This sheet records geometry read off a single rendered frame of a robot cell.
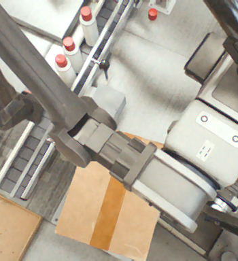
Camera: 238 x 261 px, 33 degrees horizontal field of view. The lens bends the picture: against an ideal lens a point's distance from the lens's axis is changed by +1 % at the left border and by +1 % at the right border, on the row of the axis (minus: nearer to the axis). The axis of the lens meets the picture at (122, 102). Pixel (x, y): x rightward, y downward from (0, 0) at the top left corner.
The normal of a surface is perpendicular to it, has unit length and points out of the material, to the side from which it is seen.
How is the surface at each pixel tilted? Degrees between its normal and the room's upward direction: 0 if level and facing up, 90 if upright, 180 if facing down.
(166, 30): 0
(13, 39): 45
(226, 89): 0
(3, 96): 78
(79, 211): 0
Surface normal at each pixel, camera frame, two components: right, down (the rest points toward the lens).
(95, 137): 0.10, -0.47
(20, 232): -0.04, -0.29
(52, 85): 0.63, 0.04
